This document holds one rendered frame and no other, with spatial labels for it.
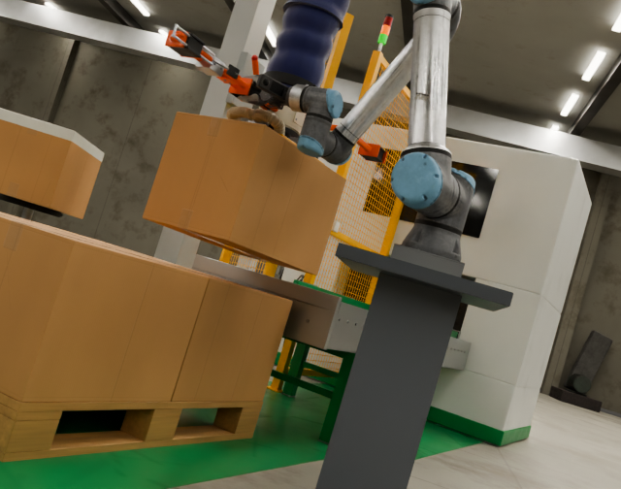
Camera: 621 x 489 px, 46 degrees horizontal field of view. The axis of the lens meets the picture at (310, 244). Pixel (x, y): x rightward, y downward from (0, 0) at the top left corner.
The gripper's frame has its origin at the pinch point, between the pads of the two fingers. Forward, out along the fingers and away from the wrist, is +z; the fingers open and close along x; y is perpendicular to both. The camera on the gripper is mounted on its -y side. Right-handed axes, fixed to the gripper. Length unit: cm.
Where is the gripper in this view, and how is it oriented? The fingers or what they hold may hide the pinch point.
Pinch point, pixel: (242, 86)
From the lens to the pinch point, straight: 256.5
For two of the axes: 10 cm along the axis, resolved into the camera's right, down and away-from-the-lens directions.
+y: 4.2, 1.9, 8.9
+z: -8.6, -2.3, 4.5
